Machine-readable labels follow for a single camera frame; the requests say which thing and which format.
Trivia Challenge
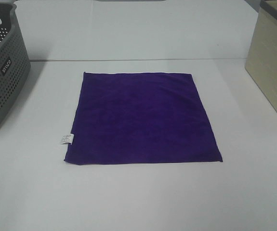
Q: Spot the purple towel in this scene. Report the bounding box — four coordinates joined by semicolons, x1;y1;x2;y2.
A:
65;73;223;165

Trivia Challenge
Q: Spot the white towel care label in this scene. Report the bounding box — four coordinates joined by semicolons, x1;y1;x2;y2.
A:
60;134;74;145

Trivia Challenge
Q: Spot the grey perforated plastic basket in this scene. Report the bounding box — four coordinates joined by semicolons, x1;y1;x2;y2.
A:
0;2;31;125

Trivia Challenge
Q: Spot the beige storage box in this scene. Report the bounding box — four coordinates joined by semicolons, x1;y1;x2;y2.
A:
245;0;277;112

